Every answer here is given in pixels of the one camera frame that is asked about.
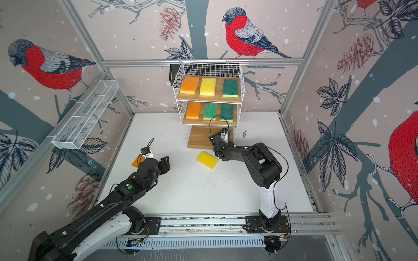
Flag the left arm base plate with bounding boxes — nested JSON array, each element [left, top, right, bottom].
[[129, 217, 162, 236]]

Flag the black box behind shelf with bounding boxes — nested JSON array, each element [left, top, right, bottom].
[[169, 64, 180, 84]]

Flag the white wire wall basket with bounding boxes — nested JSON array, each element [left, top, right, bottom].
[[52, 79, 119, 150]]

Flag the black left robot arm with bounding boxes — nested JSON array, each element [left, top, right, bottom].
[[28, 156, 170, 261]]

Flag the light green sponge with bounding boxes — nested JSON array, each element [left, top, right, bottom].
[[203, 103, 218, 120]]

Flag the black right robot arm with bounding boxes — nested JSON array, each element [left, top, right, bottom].
[[209, 128, 283, 231]]

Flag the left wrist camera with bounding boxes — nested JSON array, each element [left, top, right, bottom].
[[139, 147, 154, 162]]

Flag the perforated metal vent strip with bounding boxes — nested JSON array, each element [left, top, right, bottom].
[[101, 236, 266, 250]]

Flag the dark green sponge front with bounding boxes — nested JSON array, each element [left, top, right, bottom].
[[219, 104, 234, 122]]

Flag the aluminium mounting rail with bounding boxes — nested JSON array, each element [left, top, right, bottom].
[[66, 213, 340, 237]]

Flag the dark green sponge carried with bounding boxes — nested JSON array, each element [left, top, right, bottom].
[[223, 79, 238, 98]]

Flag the yellow sponge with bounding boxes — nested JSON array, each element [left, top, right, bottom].
[[197, 151, 219, 170], [199, 77, 216, 96]]

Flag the middle wooden shelf board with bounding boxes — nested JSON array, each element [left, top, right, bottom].
[[180, 101, 241, 127]]

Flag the orange sponge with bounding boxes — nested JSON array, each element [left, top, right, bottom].
[[186, 102, 201, 120], [180, 76, 199, 95], [131, 154, 145, 168]]

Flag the white wire three-tier shelf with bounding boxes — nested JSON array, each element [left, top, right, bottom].
[[169, 62, 245, 150]]

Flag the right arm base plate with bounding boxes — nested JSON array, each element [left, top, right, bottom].
[[243, 213, 291, 234]]

